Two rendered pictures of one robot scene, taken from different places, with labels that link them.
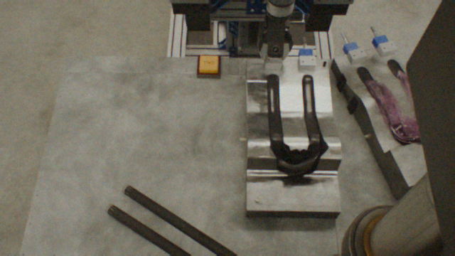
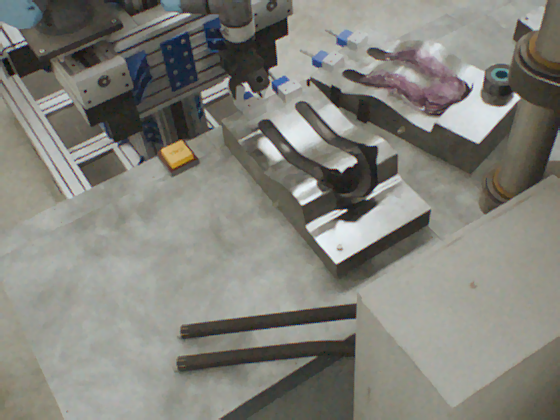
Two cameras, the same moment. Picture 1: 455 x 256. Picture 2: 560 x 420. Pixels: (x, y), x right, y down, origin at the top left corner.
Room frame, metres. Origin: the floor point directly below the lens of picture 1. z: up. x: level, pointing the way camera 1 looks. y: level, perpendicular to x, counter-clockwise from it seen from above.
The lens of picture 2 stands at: (-0.28, 0.44, 2.14)
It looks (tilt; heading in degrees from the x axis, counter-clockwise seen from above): 52 degrees down; 331
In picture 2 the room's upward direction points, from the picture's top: 6 degrees counter-clockwise
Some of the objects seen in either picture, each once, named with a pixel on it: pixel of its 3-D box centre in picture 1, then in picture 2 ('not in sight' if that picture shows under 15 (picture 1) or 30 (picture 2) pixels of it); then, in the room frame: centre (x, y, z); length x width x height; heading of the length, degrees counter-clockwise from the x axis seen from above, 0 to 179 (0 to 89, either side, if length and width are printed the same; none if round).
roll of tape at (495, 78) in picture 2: not in sight; (500, 80); (0.57, -0.66, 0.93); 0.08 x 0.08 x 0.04
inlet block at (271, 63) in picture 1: (272, 51); (244, 99); (0.93, -0.15, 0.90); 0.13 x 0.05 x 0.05; 179
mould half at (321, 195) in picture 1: (289, 129); (320, 164); (0.66, -0.19, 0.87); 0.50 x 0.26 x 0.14; 179
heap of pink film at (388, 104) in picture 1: (405, 102); (415, 74); (0.74, -0.54, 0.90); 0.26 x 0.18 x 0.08; 16
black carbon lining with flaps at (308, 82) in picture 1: (295, 117); (319, 144); (0.67, -0.20, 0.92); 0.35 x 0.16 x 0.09; 179
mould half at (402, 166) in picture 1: (403, 109); (416, 86); (0.73, -0.55, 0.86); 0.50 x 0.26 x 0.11; 16
